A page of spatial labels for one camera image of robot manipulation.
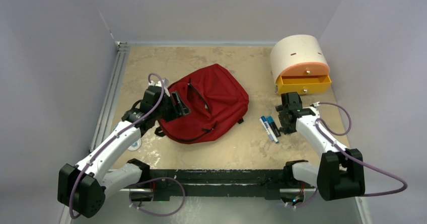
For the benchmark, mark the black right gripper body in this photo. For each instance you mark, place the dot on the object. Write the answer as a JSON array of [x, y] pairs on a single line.
[[287, 128]]

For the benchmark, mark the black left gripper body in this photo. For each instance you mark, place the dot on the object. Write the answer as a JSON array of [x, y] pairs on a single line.
[[163, 112]]

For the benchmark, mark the dark marker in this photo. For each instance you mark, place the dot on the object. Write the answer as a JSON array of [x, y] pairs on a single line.
[[273, 126]]

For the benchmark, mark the red student backpack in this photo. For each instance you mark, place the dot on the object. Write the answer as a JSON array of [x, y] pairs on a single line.
[[216, 102]]

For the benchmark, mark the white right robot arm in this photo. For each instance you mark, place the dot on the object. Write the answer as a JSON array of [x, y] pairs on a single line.
[[337, 176]]

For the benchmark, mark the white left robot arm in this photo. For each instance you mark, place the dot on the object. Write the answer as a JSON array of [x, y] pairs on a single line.
[[84, 186]]

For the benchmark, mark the white blue marker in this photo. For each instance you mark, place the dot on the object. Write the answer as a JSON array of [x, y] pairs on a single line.
[[268, 130]]

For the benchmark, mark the orange upper drawer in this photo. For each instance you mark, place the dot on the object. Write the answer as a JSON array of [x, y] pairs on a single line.
[[284, 71]]

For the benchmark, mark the white blue oval case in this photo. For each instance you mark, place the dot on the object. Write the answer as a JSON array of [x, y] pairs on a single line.
[[135, 146]]

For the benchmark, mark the cream rounded drawer cabinet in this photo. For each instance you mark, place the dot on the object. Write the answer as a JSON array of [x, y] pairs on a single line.
[[296, 49]]

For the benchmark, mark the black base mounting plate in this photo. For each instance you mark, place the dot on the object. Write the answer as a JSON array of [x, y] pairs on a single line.
[[270, 184]]

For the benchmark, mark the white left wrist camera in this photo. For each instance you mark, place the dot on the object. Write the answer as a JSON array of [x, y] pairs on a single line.
[[164, 82]]

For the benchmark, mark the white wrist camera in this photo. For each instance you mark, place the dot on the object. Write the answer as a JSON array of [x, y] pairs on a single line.
[[164, 82], [315, 105]]

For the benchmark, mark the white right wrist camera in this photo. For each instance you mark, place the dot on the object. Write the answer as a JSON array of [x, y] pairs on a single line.
[[315, 105]]

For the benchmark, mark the aluminium frame rails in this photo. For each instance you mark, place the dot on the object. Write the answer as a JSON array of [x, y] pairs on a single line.
[[245, 146]]

